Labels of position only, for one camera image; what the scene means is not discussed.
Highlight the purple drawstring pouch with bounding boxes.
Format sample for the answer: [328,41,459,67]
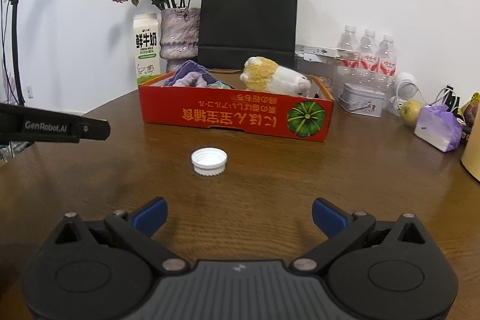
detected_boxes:
[173,60,209,81]

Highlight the small white fan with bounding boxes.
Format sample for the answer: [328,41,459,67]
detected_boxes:
[388,71,419,117]

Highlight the long white box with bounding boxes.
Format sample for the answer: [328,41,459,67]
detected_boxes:
[295,44,344,63]

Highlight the black paper bag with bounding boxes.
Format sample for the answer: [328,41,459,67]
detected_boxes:
[197,0,300,73]

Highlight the grey tin box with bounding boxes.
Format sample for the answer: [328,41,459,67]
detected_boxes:
[339,82,385,118]

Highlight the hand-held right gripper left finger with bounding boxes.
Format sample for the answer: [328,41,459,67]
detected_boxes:
[52,197,190,273]

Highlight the white charger cables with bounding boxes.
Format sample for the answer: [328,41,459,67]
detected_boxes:
[427,86,461,115]

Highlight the colourful snack packet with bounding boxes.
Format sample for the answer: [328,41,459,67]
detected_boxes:
[457,92,480,135]

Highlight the white bottle cap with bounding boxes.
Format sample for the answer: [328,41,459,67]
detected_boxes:
[190,147,229,177]

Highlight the white green milk carton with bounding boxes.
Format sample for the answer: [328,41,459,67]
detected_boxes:
[133,13,163,85]

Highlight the purple white tissue packet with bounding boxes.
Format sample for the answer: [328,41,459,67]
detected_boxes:
[414,104,463,153]

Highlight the clear iridescent plastic bag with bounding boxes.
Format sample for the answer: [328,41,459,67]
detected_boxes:
[207,79,236,90]

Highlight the yellow thermos jug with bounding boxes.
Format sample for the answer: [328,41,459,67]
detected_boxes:
[460,137,480,181]

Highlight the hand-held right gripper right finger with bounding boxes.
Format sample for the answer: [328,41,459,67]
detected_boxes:
[289,198,428,273]

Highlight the yellow green apple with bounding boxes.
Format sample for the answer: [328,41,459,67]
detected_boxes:
[400,99,425,128]

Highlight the black light stand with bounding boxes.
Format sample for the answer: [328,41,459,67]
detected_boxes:
[0,0,34,108]

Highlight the purple ceramic vase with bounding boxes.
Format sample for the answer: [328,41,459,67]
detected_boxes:
[160,7,202,73]

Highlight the purple fluffy headband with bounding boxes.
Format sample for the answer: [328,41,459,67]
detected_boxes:
[166,73,211,88]

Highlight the red cardboard box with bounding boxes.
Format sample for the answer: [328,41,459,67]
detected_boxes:
[138,71,335,144]

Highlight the yellow white plush toy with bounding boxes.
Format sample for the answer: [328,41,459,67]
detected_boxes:
[239,56,312,96]

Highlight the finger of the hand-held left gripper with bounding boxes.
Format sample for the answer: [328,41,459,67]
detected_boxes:
[0,103,111,143]

